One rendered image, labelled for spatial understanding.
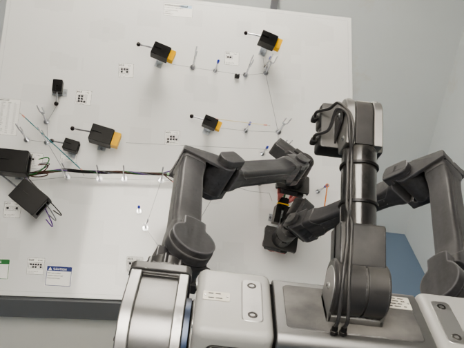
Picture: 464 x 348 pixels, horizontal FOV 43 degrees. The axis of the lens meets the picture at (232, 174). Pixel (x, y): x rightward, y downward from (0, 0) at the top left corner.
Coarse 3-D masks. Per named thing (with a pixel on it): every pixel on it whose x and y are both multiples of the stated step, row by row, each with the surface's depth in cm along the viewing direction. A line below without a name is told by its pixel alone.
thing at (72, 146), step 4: (52, 140) 177; (64, 140) 176; (68, 140) 176; (72, 140) 176; (64, 144) 175; (68, 144) 176; (72, 144) 176; (76, 144) 176; (80, 144) 179; (64, 148) 176; (68, 148) 175; (72, 148) 175; (76, 148) 176; (68, 152) 182; (72, 152) 177; (76, 152) 176; (68, 156) 182; (72, 156) 182
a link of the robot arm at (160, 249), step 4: (164, 244) 92; (156, 248) 92; (160, 248) 91; (164, 248) 91; (156, 252) 90; (160, 252) 90; (164, 252) 90; (168, 252) 91; (184, 264) 90; (192, 268) 91; (196, 268) 92; (200, 268) 92; (204, 268) 93; (208, 268) 93; (192, 272) 92; (196, 272) 92; (192, 276) 93; (196, 276) 94; (192, 280) 93; (192, 284) 94; (192, 288) 94; (192, 292) 94
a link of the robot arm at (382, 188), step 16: (384, 176) 132; (400, 176) 128; (384, 192) 133; (400, 192) 132; (320, 208) 153; (336, 208) 147; (384, 208) 137; (304, 224) 154; (320, 224) 151; (336, 224) 149; (304, 240) 159
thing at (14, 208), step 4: (4, 204) 175; (8, 204) 176; (12, 204) 176; (16, 204) 176; (4, 208) 175; (8, 208) 175; (12, 208) 176; (16, 208) 176; (20, 208) 176; (4, 212) 175; (8, 212) 175; (12, 212) 175; (16, 212) 175; (20, 212) 176; (4, 216) 175; (8, 216) 175; (12, 216) 175; (16, 216) 175
